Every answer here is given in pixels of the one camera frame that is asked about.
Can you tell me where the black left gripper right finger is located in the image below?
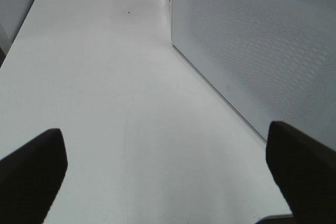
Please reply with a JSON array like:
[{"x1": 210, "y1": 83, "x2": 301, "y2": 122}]
[{"x1": 266, "y1": 121, "x2": 335, "y2": 223}]

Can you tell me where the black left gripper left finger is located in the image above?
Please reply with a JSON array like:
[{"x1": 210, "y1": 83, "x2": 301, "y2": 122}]
[{"x1": 1, "y1": 129, "x2": 68, "y2": 223}]

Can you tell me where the white microwave door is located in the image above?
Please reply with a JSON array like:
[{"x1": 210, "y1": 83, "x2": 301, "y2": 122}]
[{"x1": 171, "y1": 0, "x2": 335, "y2": 145}]

